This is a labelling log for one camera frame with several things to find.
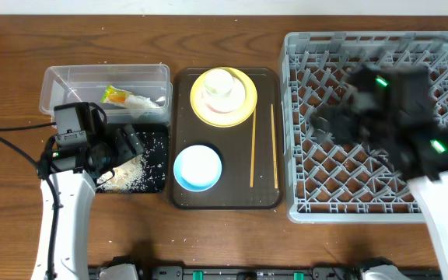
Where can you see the grey plastic dishwasher rack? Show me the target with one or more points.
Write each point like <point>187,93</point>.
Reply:
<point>328,183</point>

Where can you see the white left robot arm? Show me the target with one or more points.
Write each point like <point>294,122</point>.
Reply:
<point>64,231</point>

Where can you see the spilled rice pile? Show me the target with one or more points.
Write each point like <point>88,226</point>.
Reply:
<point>130,175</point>

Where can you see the pink bowl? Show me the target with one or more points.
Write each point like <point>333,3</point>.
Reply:
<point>224,103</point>

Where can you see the clear plastic bin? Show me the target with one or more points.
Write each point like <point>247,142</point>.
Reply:
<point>87,83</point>

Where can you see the brown serving tray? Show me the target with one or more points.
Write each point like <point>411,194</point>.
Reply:
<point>233,145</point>

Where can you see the wooden chopstick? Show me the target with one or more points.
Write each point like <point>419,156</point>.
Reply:
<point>252,155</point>
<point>273,147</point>

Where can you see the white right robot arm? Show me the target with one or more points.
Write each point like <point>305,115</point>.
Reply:
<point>427,179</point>

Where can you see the light blue bowl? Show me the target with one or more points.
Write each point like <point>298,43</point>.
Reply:
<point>197,168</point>

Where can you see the cream cup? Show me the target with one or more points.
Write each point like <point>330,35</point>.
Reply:
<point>218,82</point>

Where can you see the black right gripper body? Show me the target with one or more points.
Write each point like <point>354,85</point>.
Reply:
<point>370,125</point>

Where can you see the black tray bin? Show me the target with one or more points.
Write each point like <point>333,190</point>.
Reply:
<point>156,155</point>

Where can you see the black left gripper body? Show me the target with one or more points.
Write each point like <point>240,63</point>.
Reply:
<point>119,144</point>

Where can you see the plastic wrapper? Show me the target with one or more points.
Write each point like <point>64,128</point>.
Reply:
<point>135,105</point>

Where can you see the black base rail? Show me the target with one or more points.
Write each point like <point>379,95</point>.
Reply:
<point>179,273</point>

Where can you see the yellow plate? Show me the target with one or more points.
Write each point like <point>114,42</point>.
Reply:
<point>230,119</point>

